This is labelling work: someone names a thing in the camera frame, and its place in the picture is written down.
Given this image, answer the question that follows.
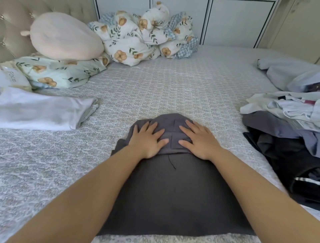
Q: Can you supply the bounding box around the person's left hand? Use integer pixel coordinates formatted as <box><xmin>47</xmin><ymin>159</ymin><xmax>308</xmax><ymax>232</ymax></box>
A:
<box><xmin>127</xmin><ymin>120</ymin><xmax>170</xmax><ymax>160</ymax></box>

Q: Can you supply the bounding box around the floral pillow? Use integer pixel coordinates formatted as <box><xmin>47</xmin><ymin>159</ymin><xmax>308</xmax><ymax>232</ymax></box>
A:
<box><xmin>0</xmin><ymin>52</ymin><xmax>111</xmax><ymax>91</ymax></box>

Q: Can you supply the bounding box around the bed with grey patterned sheet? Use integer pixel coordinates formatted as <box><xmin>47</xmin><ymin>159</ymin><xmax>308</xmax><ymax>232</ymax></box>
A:
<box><xmin>0</xmin><ymin>45</ymin><xmax>320</xmax><ymax>243</ymax></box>

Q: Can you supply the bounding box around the dark purple patterned garment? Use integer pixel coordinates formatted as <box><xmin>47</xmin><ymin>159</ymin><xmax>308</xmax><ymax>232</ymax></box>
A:
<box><xmin>304</xmin><ymin>82</ymin><xmax>320</xmax><ymax>94</ymax></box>

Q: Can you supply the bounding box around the person's right forearm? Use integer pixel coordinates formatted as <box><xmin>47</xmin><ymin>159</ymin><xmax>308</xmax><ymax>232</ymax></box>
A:
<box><xmin>209</xmin><ymin>148</ymin><xmax>320</xmax><ymax>243</ymax></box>

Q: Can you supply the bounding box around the beige tufted headboard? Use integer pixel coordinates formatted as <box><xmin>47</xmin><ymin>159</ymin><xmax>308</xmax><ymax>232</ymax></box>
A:
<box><xmin>0</xmin><ymin>0</ymin><xmax>99</xmax><ymax>64</ymax></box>

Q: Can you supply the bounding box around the white wardrobe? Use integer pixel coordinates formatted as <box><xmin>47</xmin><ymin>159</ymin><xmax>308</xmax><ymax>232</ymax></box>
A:
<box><xmin>94</xmin><ymin>0</ymin><xmax>281</xmax><ymax>50</ymax></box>

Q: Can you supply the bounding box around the person's right hand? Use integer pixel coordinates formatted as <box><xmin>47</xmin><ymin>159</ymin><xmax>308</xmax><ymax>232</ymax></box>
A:
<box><xmin>178</xmin><ymin>119</ymin><xmax>224</xmax><ymax>161</ymax></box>

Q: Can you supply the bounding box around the person's left forearm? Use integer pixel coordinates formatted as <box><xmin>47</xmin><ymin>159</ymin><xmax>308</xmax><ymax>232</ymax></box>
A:
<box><xmin>7</xmin><ymin>148</ymin><xmax>147</xmax><ymax>243</ymax></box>

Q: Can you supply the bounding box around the floral bunched quilt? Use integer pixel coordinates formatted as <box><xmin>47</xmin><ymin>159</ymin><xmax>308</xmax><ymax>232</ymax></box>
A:
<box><xmin>167</xmin><ymin>12</ymin><xmax>200</xmax><ymax>60</ymax></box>

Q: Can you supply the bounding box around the pink plush pillow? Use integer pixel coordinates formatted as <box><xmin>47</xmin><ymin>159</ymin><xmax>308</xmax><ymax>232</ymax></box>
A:
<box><xmin>20</xmin><ymin>12</ymin><xmax>106</xmax><ymax>62</ymax></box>

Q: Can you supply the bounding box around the white printed t-shirt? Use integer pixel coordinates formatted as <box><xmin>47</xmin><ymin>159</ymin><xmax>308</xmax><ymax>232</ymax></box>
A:
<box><xmin>239</xmin><ymin>90</ymin><xmax>320</xmax><ymax>134</ymax></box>

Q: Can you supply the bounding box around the white door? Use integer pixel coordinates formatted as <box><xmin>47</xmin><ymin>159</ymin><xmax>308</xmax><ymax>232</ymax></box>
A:
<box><xmin>259</xmin><ymin>0</ymin><xmax>320</xmax><ymax>65</ymax></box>

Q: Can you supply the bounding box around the light blue hooded jacket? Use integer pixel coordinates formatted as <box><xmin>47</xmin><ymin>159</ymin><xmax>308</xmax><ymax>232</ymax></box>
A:
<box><xmin>256</xmin><ymin>55</ymin><xmax>320</xmax><ymax>94</ymax></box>

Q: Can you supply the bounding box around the white packet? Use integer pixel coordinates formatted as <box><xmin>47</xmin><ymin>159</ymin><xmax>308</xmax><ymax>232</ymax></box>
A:
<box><xmin>0</xmin><ymin>67</ymin><xmax>34</xmax><ymax>94</ymax></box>

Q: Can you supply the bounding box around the white garment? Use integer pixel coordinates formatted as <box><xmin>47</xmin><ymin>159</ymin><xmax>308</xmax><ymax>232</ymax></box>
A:
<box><xmin>0</xmin><ymin>86</ymin><xmax>100</xmax><ymax>132</ymax></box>

